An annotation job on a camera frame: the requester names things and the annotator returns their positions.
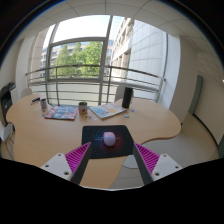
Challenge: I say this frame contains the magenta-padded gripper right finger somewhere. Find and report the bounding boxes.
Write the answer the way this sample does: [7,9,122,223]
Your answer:
[132,142,184,185]

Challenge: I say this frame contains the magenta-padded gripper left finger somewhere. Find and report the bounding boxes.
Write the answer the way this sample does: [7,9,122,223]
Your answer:
[40,142,93,185]

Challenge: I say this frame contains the pink and lilac computer mouse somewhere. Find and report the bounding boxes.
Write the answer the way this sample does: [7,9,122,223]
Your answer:
[102,131,117,147]

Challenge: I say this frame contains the black mouse pad, swirl print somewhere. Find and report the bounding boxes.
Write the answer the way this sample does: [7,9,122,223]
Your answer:
[81,124,135,159]

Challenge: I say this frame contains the red and blue magazine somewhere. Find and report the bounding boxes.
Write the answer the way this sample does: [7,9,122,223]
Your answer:
[44,104,80,121]

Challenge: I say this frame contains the patterned mug with plant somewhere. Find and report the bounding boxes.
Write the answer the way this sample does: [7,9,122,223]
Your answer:
[78,101,88,115]

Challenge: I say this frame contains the tall patterned cup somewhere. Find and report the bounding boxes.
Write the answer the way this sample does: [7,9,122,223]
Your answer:
[40,98,49,112]

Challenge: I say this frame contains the white chair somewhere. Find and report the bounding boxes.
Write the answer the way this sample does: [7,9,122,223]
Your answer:
[19,87,34,99]
[0,122,16,143]
[114,83,128,103]

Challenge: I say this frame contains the white and blue booklet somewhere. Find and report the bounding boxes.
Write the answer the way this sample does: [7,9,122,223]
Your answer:
[89,102,128,120]

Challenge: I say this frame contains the black cylinder speaker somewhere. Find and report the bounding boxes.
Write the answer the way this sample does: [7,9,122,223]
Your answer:
[121,86,134,109]

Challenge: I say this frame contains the black printer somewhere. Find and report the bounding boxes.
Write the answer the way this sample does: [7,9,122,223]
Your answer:
[0,81,17,126]

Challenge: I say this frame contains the grey metal railing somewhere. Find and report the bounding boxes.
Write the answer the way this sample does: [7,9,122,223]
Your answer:
[25,64,167,106]

